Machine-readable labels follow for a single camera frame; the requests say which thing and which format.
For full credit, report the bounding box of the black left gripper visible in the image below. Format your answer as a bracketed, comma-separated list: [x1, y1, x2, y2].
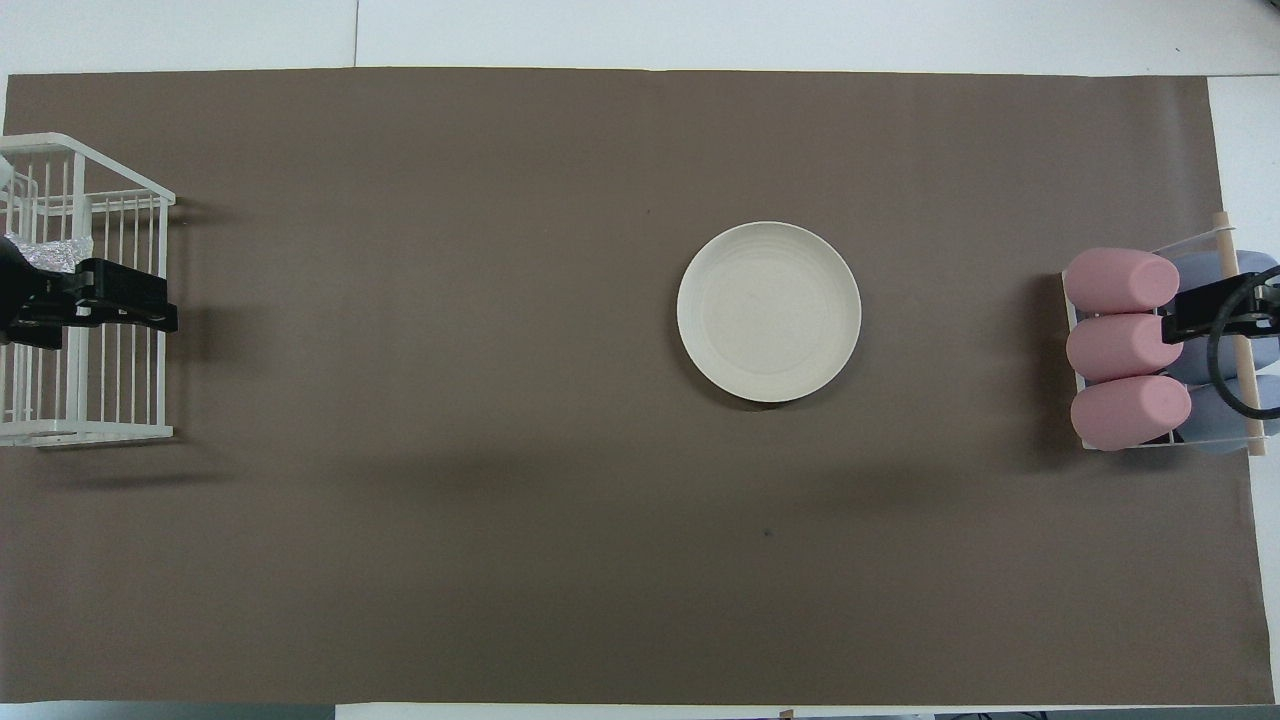
[0, 238, 180, 349]

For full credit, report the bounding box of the white cup holder rack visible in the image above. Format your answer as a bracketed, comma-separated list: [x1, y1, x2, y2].
[1062, 211, 1269, 459]

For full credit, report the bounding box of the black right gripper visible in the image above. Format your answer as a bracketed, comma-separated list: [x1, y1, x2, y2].
[1161, 283, 1280, 345]

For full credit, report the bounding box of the white wire dish rack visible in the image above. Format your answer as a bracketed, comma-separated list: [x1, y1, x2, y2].
[0, 133, 178, 448]

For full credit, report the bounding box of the cream round plate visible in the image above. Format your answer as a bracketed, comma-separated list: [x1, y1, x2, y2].
[676, 221, 863, 404]

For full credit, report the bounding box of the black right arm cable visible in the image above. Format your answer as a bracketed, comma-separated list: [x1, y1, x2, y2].
[1207, 268, 1280, 417]

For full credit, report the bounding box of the silver foil sponge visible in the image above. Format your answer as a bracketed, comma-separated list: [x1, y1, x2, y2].
[5, 233, 94, 275]

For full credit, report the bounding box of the brown table mat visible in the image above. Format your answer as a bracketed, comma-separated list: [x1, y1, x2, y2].
[0, 67, 1276, 707]

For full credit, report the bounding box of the pink plastic cup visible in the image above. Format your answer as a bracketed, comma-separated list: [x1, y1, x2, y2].
[1070, 374, 1193, 452]
[1066, 313, 1185, 383]
[1063, 247, 1181, 315]

